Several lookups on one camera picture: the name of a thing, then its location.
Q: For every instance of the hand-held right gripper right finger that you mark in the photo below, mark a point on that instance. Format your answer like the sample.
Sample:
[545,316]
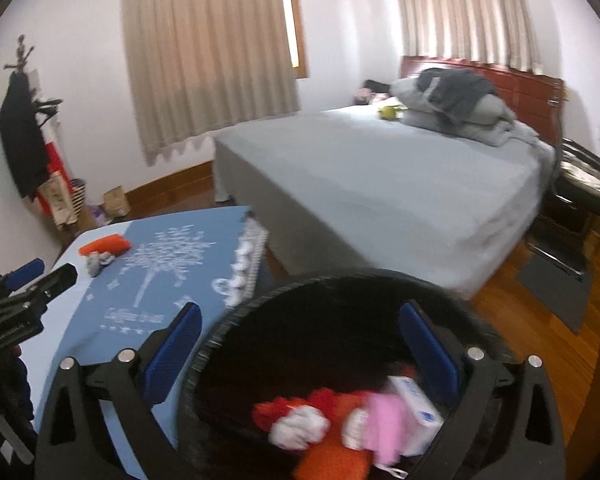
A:
[430,355]

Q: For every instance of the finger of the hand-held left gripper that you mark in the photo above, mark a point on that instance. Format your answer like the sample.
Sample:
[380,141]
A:
[55,280]
[25,272]

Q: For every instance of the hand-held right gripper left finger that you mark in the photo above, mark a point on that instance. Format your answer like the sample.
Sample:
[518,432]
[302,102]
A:
[172,355]

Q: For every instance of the white and pink carton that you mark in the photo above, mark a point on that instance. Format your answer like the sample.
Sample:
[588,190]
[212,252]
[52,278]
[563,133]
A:
[422,425]

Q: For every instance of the pink cloth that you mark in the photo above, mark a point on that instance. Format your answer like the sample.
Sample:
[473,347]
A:
[387,425]

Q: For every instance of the black trash bin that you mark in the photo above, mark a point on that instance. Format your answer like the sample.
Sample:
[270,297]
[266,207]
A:
[305,335]

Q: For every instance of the red white-trimmed santa hat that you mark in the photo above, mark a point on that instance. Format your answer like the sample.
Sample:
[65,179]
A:
[290,420]

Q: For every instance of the grey white small toy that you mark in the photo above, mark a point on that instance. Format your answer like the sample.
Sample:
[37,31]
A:
[97,262]

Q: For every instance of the orange cloth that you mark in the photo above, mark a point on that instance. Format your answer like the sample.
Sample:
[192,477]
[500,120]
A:
[105,245]

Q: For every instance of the cardboard box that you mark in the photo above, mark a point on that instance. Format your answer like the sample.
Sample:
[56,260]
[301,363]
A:
[86,220]

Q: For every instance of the blue printed tablecloth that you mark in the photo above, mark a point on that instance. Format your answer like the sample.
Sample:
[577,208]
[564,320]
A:
[130,290]

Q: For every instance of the purple and white item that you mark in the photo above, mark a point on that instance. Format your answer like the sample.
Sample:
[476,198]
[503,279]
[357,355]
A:
[99,213]

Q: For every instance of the beige printed tote bag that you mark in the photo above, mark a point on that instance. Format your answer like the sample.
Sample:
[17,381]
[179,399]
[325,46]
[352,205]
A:
[60,200]

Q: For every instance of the black white striped bag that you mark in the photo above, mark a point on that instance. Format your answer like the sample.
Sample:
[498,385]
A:
[78,192]

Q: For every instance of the brown paper bag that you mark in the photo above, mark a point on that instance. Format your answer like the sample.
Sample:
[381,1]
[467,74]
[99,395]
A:
[116,202]

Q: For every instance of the red hanging garment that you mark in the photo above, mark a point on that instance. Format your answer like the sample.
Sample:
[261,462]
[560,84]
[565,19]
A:
[55,165]

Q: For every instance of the black coat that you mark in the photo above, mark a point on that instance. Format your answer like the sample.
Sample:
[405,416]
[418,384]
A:
[22,145]

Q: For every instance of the grey floor mat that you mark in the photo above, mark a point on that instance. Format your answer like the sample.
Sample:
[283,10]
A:
[555,295]

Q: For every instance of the black clothes hanger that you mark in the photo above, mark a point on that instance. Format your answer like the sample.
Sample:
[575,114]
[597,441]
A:
[47,106]

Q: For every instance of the bed with grey sheet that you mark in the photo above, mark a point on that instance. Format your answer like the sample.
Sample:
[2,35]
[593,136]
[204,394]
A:
[380,185]

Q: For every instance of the wooden coat rack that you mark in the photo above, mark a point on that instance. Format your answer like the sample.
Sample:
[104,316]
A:
[21,55]

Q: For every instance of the black chair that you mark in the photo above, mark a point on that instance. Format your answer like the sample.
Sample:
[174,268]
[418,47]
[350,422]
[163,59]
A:
[575,185]

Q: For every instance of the folded light grey blankets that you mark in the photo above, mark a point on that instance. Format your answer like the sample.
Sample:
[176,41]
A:
[485,122]

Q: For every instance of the green plush toy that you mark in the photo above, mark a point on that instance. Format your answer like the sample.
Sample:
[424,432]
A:
[387,112]

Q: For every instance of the dark grey garment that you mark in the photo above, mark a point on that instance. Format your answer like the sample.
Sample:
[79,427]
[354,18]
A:
[455,90]

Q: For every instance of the black pillow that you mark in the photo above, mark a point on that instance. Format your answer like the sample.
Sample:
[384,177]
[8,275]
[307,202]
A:
[377,86]

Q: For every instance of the wide beige curtain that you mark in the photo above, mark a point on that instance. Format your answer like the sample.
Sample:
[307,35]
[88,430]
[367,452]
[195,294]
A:
[205,50]

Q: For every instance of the red wooden headboard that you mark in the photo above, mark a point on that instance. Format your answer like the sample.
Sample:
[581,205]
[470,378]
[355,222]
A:
[530,95]

